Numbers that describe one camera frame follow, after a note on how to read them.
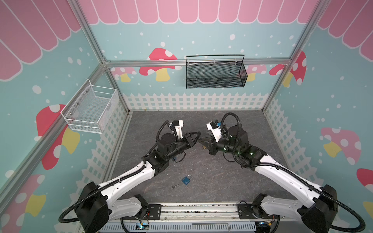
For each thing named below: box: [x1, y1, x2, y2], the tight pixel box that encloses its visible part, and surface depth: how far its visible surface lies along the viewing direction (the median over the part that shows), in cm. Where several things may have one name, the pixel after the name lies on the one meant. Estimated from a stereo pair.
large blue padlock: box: [181, 174, 192, 186], surface depth 86 cm
